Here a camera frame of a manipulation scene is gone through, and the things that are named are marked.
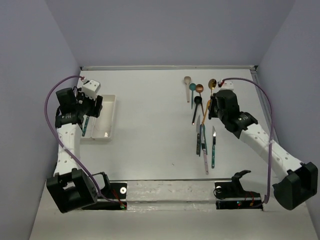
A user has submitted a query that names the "gold metal spoon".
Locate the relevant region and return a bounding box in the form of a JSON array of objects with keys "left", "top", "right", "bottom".
[{"left": 208, "top": 78, "right": 217, "bottom": 100}]

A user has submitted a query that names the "silver spoon teal handle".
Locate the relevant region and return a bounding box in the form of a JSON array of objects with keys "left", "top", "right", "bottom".
[{"left": 82, "top": 116, "right": 90, "bottom": 137}]

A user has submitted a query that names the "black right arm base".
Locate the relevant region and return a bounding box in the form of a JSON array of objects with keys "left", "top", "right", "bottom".
[{"left": 213, "top": 170, "right": 263, "bottom": 210}]

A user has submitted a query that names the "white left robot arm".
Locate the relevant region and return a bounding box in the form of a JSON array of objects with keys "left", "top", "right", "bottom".
[{"left": 46, "top": 83, "right": 111, "bottom": 213}]

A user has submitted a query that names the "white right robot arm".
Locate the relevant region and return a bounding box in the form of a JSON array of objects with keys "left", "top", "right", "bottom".
[{"left": 208, "top": 90, "right": 319, "bottom": 210}]

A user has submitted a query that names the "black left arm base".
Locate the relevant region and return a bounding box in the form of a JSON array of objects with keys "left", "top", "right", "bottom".
[{"left": 82, "top": 172, "right": 128, "bottom": 211}]

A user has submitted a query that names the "orange plastic knife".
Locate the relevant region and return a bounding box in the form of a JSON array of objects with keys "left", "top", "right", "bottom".
[{"left": 202, "top": 100, "right": 211, "bottom": 125}]

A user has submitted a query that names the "copper metal spoon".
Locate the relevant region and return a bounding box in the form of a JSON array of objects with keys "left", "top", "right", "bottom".
[{"left": 195, "top": 84, "right": 204, "bottom": 94}]

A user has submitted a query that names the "white right container tray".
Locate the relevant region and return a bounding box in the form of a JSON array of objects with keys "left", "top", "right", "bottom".
[{"left": 91, "top": 94, "right": 117, "bottom": 141}]

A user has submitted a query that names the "teal plastic spoon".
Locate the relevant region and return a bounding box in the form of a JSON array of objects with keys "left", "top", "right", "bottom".
[{"left": 189, "top": 82, "right": 196, "bottom": 109}]

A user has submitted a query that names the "beige plastic spoon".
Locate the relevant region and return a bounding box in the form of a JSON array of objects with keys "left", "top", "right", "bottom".
[{"left": 183, "top": 76, "right": 192, "bottom": 103}]

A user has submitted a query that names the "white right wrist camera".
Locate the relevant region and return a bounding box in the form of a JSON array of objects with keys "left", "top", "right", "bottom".
[{"left": 217, "top": 79, "right": 234, "bottom": 91}]

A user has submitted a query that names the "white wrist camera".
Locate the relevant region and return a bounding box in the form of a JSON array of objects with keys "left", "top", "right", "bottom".
[
  {"left": 217, "top": 79, "right": 234, "bottom": 91},
  {"left": 81, "top": 79, "right": 101, "bottom": 100}
]

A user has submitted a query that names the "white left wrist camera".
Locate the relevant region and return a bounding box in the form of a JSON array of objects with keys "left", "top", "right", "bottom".
[{"left": 81, "top": 79, "right": 101, "bottom": 100}]

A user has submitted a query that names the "knife with teal handle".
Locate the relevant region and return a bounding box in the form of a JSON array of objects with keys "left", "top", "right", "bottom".
[{"left": 211, "top": 126, "right": 217, "bottom": 169}]

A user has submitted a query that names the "knife with pink handle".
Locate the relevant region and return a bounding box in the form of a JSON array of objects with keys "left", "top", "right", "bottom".
[{"left": 201, "top": 124, "right": 210, "bottom": 175}]

